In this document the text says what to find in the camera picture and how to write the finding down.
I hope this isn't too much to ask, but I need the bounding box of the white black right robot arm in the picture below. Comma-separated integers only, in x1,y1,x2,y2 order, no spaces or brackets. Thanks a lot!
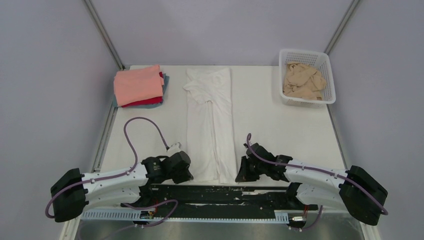
236,143,388,226

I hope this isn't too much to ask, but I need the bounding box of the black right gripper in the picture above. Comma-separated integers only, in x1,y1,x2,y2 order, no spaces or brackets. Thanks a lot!
235,156,267,184

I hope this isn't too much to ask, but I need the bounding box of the aluminium frame rail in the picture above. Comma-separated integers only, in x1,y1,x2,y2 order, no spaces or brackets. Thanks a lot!
69,186,373,214

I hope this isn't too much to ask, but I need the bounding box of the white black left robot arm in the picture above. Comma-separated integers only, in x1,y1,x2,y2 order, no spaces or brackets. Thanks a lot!
50,151,193,223

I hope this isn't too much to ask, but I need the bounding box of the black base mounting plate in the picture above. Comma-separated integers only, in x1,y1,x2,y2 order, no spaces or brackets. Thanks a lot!
132,184,306,219

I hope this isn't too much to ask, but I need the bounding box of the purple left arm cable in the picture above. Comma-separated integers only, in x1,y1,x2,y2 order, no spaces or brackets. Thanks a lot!
44,116,180,229

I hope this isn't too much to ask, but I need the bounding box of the pink folded t-shirt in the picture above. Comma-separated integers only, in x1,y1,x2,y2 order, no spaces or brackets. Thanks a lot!
113,64,165,107

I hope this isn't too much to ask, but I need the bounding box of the white slotted cable duct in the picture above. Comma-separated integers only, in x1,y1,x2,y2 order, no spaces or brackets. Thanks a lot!
80,208,289,224

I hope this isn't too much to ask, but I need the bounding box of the white plastic laundry basket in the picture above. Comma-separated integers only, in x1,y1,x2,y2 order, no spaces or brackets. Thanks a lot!
279,48,336,108

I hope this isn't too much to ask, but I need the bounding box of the white t-shirt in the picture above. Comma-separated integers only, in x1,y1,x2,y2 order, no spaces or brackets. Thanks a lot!
183,67,238,185

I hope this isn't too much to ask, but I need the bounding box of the red folded t-shirt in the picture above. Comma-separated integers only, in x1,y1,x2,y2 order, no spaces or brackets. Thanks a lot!
121,72,165,108

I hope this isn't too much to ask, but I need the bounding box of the beige crumpled t-shirt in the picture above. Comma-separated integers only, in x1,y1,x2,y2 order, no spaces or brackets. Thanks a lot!
282,62,327,101

